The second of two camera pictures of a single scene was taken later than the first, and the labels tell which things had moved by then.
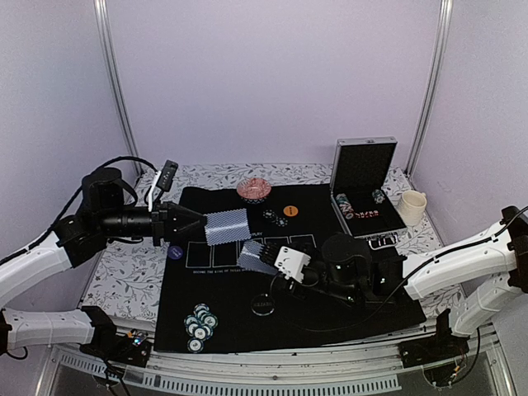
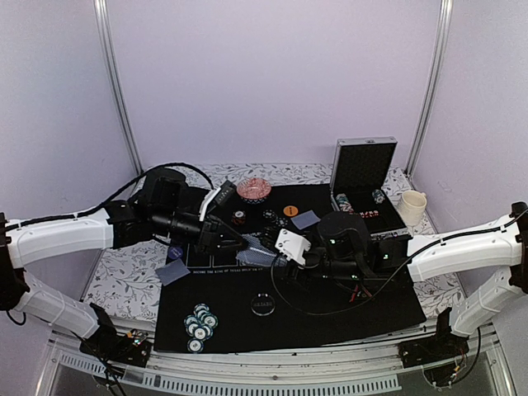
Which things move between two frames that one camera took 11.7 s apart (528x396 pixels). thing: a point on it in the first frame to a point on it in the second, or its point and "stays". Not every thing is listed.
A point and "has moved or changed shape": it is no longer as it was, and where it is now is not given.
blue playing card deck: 251,258 has moved or changed shape
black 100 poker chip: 268,214 stays
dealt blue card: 227,226 to 305,219
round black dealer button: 262,304 stays
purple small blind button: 175,252 stays
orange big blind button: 290,210 stays
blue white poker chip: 195,346 stays
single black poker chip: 281,222 stays
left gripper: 162,216 to 210,237
